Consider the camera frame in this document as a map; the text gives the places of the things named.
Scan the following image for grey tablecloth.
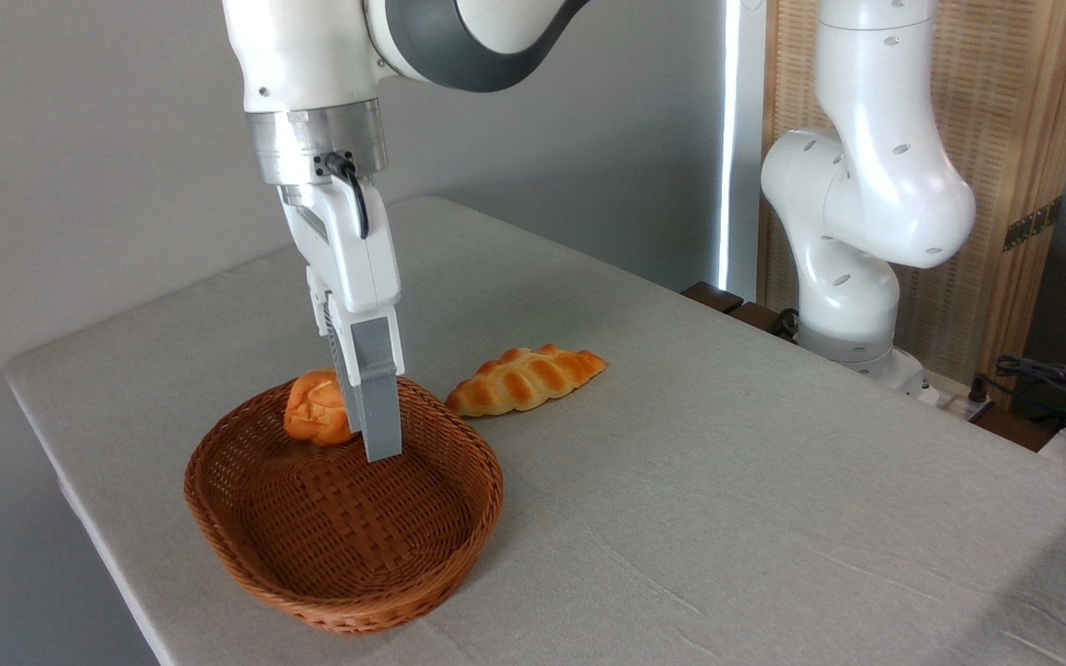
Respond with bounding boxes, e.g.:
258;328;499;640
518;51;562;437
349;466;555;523
4;194;1066;666

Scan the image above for brown woven wicker basket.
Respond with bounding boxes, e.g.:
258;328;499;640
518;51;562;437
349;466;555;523
183;370;505;635

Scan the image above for brass screen hinge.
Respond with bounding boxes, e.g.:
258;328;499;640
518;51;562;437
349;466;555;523
1002;196;1063;253

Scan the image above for white vertical window frame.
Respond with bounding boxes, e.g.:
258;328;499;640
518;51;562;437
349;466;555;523
716;0;767;302

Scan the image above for round pale bread bun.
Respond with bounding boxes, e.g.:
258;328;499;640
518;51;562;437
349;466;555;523
283;369;356;447

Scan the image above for braided golden bread loaf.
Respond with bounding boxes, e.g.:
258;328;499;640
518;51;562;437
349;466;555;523
444;344;609;418

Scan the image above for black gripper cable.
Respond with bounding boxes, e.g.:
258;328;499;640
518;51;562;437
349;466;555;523
322;153;370;240

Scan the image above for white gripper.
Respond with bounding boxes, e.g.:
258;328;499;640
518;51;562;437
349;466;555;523
279;174;405;463

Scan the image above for black cable bundle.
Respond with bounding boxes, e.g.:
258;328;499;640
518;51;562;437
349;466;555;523
971;354;1066;436

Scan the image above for white power strip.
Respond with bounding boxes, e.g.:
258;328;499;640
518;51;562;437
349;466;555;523
912;370;997;424

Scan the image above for light wooden folding screen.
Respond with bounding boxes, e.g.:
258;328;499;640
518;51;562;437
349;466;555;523
760;0;1066;394

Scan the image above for dark brown wooden block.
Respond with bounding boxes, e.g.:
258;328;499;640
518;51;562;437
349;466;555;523
727;301;800;343
681;281;745;315

